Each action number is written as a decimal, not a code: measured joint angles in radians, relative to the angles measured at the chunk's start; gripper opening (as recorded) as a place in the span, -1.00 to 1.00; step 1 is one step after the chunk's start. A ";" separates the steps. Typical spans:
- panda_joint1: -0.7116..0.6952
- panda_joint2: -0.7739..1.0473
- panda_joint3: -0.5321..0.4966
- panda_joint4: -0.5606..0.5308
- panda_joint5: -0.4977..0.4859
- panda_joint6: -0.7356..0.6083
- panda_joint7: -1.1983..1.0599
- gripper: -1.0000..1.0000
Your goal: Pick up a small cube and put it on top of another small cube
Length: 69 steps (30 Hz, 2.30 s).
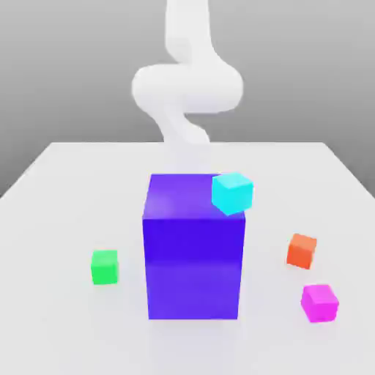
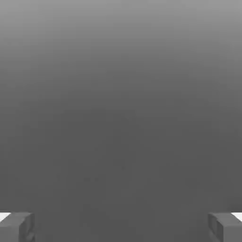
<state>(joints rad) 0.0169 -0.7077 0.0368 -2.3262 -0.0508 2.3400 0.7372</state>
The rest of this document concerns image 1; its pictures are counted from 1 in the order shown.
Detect small cyan cube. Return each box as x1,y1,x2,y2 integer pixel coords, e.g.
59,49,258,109
211,171,255,217

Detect small green cube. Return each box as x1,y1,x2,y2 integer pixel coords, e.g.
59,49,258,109
90,249,120,286

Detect small orange cube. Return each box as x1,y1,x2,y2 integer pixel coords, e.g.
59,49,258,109
286,233,318,271

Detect small magenta cube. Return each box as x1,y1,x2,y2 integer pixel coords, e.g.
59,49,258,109
300,283,340,324

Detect large purple box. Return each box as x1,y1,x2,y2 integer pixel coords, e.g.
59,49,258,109
141,173,246,321

